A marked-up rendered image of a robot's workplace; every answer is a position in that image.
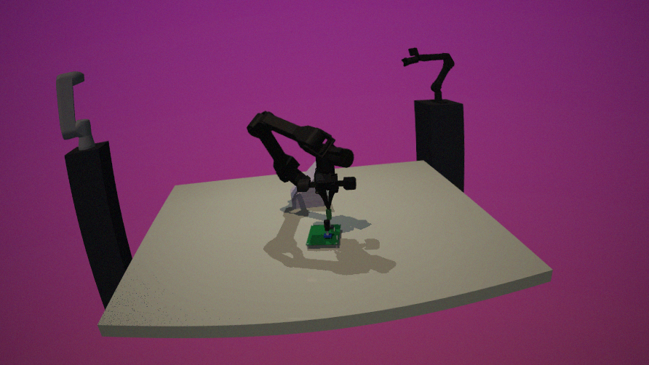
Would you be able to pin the green circuit board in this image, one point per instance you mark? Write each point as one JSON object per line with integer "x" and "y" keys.
{"x": 326, "y": 234}

